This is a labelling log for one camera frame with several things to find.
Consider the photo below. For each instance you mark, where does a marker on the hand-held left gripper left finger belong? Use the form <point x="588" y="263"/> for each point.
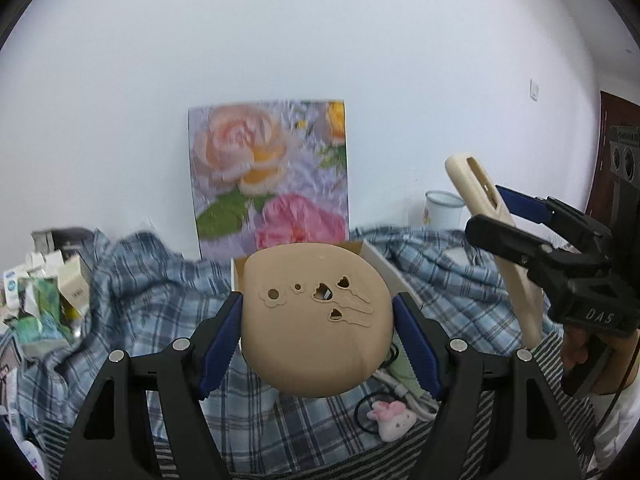
<point x="222" y="345"/>

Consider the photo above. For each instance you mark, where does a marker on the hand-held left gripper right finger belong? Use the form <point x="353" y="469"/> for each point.
<point x="415" y="347"/>

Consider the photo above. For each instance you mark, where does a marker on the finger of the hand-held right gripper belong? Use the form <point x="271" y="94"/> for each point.
<point x="522" y="206"/>
<point x="505" y="240"/>

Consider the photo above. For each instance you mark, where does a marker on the light green pouch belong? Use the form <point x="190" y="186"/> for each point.
<point x="406" y="367"/>

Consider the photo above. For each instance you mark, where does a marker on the beige phone case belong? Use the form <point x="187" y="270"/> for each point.
<point x="520" y="280"/>

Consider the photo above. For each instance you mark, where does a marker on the cardboard box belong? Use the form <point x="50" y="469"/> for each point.
<point x="385" y="270"/>

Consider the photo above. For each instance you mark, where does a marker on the tan silicone pouch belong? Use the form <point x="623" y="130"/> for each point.
<point x="310" y="330"/>

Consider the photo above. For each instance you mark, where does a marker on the person's right forearm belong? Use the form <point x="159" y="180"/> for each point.
<point x="622" y="365"/>

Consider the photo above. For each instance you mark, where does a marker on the person's right hand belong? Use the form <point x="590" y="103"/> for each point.
<point x="574" y="352"/>

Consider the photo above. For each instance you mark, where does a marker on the light blue plaid shirt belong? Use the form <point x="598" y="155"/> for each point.
<point x="450" y="270"/>

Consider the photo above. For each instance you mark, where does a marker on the white enamel mug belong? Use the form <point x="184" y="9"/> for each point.
<point x="442" y="210"/>

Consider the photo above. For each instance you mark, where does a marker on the dark blue plaid shirt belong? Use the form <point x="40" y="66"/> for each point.
<point x="145" y="300"/>

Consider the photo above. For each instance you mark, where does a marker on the brown door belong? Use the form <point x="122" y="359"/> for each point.
<point x="602" y="160"/>

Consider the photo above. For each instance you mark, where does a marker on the grey striped blanket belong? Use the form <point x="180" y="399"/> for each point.
<point x="450" y="455"/>

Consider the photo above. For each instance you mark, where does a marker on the person's white clothing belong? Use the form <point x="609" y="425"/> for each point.
<point x="620" y="435"/>

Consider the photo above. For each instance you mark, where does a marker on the floral rose painting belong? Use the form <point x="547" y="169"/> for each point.
<point x="265" y="180"/>

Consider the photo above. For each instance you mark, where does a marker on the pile of small cartons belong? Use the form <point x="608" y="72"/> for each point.
<point x="45" y="295"/>

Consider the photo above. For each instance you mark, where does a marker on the white wall switch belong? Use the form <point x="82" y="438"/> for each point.
<point x="534" y="90"/>

